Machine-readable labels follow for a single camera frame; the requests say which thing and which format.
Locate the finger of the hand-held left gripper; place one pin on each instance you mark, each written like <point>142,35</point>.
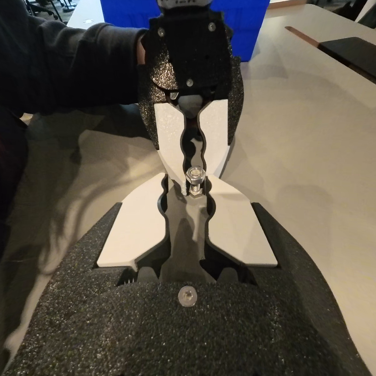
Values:
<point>169,135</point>
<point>216,132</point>

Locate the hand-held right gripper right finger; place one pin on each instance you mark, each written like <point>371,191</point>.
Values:
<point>238,232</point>

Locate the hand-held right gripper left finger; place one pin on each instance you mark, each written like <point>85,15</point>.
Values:
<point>138,229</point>

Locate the silver bolt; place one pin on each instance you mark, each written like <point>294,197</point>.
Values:
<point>194,187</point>

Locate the person's left forearm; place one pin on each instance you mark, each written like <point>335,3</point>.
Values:
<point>88,67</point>

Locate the person's left hand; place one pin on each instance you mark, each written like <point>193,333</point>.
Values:
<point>141,50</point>

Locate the blue plastic bin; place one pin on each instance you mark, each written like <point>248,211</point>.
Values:
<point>252,29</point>

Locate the person's dark jacket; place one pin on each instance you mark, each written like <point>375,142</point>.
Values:
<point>11,176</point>

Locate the black mat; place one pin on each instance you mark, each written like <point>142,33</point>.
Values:
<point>352,53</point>

